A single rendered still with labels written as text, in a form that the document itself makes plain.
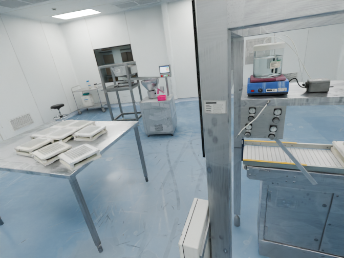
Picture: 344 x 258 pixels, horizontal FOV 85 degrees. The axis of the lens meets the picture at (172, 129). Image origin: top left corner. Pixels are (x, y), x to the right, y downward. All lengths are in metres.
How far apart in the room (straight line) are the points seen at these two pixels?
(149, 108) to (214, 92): 3.39
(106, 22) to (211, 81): 6.68
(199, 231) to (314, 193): 1.05
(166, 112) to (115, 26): 3.94
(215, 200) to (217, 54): 0.38
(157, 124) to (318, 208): 2.97
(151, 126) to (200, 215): 3.38
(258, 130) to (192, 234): 0.75
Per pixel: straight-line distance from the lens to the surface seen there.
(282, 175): 1.36
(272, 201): 1.55
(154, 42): 6.48
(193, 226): 0.60
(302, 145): 1.57
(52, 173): 1.72
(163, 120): 3.80
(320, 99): 1.15
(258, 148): 1.51
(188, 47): 6.31
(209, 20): 0.42
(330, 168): 1.37
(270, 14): 0.41
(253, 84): 1.14
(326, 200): 1.57
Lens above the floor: 1.62
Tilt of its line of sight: 22 degrees down
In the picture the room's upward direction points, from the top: 8 degrees counter-clockwise
